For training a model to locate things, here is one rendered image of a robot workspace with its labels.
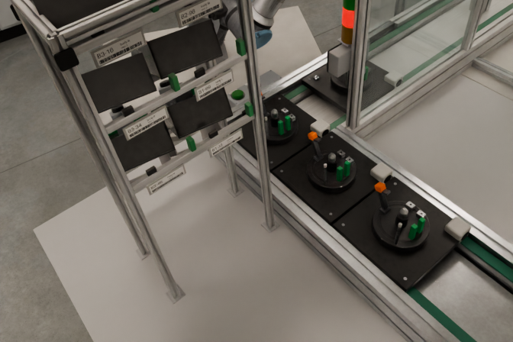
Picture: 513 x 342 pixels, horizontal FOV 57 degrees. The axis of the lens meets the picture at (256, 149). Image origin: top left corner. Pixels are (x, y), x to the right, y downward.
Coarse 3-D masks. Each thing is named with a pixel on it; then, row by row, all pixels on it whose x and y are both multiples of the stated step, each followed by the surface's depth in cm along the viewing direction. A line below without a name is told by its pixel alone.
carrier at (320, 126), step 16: (272, 112) 141; (288, 112) 147; (304, 112) 151; (272, 128) 144; (288, 128) 142; (304, 128) 146; (320, 128) 142; (240, 144) 144; (272, 144) 142; (288, 144) 142; (304, 144) 141; (272, 160) 138
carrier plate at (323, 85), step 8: (320, 72) 164; (304, 80) 162; (312, 80) 161; (320, 80) 161; (328, 80) 161; (312, 88) 159; (320, 88) 158; (328, 88) 158; (328, 96) 155; (336, 96) 155; (344, 96) 154; (336, 104) 153; (344, 104) 152; (344, 112) 152
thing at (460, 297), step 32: (224, 160) 150; (256, 160) 140; (384, 160) 136; (256, 192) 142; (288, 192) 131; (288, 224) 134; (320, 224) 123; (480, 224) 118; (320, 256) 127; (352, 256) 116; (448, 256) 118; (480, 256) 114; (512, 256) 112; (352, 288) 120; (384, 288) 109; (416, 288) 113; (448, 288) 113; (480, 288) 112; (512, 288) 110; (416, 320) 104; (448, 320) 104; (480, 320) 107; (512, 320) 106
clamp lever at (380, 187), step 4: (376, 184) 117; (380, 184) 116; (384, 184) 116; (376, 188) 116; (380, 188) 115; (384, 188) 116; (380, 192) 116; (384, 192) 115; (388, 192) 115; (380, 196) 117; (384, 196) 117; (380, 200) 118; (384, 200) 118; (384, 204) 118; (384, 208) 119
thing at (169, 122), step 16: (208, 80) 109; (192, 96) 99; (208, 96) 100; (224, 96) 101; (176, 112) 98; (192, 112) 99; (208, 112) 101; (224, 112) 102; (176, 128) 99; (192, 128) 100
